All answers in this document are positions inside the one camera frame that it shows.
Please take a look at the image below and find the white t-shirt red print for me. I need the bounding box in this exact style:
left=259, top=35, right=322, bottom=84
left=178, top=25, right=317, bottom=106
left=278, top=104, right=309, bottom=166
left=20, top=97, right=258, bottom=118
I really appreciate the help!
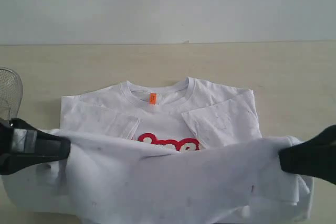
left=2, top=78, right=314, bottom=223

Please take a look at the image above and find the metal wire mesh basket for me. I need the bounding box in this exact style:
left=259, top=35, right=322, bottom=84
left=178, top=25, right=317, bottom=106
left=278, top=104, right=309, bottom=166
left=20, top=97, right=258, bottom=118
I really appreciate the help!
left=0, top=67, right=23, bottom=120

